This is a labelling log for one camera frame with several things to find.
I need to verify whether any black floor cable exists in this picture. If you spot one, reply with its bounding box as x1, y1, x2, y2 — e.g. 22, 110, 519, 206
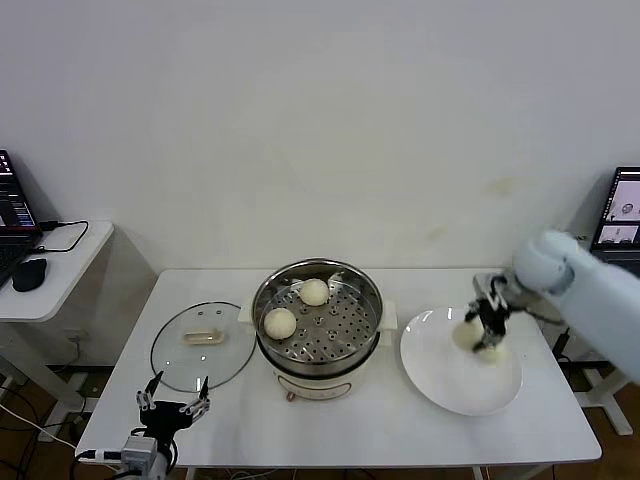
0, 383, 77, 447

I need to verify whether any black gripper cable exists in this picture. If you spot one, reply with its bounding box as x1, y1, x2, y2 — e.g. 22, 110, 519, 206
128, 424, 180, 469

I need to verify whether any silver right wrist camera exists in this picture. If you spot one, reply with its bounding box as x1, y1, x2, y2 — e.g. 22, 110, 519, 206
472, 272, 504, 301

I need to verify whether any white round plate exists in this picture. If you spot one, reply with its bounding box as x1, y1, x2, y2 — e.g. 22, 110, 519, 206
398, 307, 526, 418

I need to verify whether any white side table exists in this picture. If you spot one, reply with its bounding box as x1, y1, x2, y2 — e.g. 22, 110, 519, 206
558, 231, 640, 437
0, 220, 116, 416

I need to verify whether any stainless steel steamer basket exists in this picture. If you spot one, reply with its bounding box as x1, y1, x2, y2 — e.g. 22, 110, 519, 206
240, 257, 399, 374

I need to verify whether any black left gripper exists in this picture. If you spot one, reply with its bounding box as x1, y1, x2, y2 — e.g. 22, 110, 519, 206
135, 371, 212, 440

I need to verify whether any cream electric cooker base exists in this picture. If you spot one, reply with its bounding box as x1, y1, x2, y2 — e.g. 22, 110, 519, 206
241, 309, 399, 404

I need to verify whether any white camera cable plug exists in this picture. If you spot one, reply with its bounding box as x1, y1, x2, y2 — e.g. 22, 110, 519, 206
74, 448, 124, 463

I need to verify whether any round glass lid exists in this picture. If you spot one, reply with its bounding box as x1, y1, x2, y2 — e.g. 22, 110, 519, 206
149, 299, 258, 393

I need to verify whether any laptop with red edge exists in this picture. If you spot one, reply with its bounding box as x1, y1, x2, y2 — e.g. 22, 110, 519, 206
0, 148, 44, 289

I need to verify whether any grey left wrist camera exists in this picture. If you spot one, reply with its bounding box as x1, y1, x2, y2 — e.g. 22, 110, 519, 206
121, 435, 159, 469

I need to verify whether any black computer mouse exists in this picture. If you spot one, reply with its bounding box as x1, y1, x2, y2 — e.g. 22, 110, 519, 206
11, 257, 50, 292

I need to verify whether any black laptop charger cable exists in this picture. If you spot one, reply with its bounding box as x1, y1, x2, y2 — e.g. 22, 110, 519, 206
37, 218, 92, 254

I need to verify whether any white steamed baozi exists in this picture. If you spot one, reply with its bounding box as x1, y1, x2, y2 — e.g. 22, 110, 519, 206
298, 278, 332, 307
477, 344, 509, 367
263, 307, 298, 342
451, 322, 484, 352

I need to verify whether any black cable with adapter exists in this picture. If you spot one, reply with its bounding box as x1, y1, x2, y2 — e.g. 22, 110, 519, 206
553, 325, 572, 362

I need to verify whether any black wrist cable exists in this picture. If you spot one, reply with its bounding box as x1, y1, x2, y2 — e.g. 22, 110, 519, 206
523, 303, 567, 327

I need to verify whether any dark grey laptop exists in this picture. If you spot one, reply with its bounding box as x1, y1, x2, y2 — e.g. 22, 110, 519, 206
589, 166, 640, 276

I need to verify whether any white floor cable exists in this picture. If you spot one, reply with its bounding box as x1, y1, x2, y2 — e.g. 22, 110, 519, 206
0, 402, 80, 450

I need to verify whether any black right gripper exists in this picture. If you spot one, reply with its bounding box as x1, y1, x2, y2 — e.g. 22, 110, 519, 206
464, 286, 524, 353

